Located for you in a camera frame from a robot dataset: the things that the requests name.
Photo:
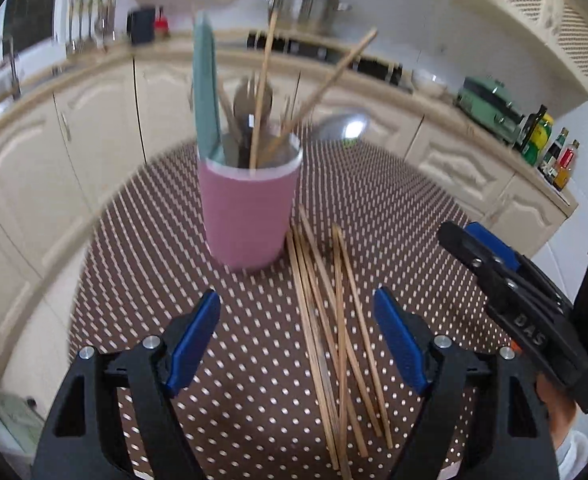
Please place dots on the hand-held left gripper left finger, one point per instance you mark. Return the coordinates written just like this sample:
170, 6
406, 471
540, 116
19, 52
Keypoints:
193, 345

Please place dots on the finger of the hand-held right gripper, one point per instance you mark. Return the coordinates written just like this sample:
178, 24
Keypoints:
499, 247
461, 242

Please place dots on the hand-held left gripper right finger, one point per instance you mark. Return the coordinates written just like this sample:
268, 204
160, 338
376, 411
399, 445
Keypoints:
399, 345

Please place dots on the pile of wooden chopsticks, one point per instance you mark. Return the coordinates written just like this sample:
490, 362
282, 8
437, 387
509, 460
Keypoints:
340, 335

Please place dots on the pink utensil holder cup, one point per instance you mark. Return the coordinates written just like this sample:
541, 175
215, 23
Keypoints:
249, 220

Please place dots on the metal spoon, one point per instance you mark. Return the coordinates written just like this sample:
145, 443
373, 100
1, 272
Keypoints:
249, 102
341, 127

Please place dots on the wooden chopstick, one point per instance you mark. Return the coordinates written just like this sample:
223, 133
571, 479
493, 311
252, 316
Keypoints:
324, 89
269, 60

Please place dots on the light blue sheathed knife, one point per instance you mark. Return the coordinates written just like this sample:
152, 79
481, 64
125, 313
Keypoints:
206, 90

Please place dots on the person's right hand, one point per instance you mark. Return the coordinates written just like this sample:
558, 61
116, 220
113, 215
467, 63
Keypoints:
556, 410

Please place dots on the brown polka dot tablecloth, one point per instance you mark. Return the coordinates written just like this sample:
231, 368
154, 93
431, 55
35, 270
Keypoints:
254, 360

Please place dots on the red label sauce bottle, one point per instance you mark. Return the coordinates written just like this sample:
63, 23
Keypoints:
567, 167

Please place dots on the dark sauce bottle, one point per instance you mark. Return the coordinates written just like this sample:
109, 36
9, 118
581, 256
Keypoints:
555, 157

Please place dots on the green bottle yellow cap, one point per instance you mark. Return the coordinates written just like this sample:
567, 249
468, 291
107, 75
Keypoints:
541, 142

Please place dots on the dark oil bottle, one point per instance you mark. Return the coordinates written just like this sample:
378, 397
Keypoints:
533, 130

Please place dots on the green multi cooker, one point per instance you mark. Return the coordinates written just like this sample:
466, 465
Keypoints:
489, 107

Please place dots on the white bowl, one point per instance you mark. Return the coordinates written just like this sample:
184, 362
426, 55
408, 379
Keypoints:
429, 84

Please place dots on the black gas stove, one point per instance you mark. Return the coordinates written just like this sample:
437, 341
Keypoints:
369, 65

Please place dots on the large lattice door cabinet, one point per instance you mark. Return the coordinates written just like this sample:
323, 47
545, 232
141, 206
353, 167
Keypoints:
549, 15

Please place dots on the stainless steel steamer pot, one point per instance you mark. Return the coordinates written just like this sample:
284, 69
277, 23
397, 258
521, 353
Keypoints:
309, 5

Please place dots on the beige kitchen countertop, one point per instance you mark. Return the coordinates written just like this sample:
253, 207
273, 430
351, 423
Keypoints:
73, 67

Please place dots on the red container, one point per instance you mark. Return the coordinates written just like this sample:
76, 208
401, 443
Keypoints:
161, 24

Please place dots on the black electric kettle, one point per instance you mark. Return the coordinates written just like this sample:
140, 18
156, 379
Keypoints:
141, 25

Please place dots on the metal sink faucet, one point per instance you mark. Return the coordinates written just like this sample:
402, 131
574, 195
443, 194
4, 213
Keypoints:
14, 70

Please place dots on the hanging metal skimmer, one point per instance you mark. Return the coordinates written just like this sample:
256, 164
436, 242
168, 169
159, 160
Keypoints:
106, 17

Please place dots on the hanging metal spatula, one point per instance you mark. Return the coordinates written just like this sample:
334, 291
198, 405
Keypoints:
93, 20

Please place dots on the kitchen window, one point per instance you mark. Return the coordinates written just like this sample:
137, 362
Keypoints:
33, 10

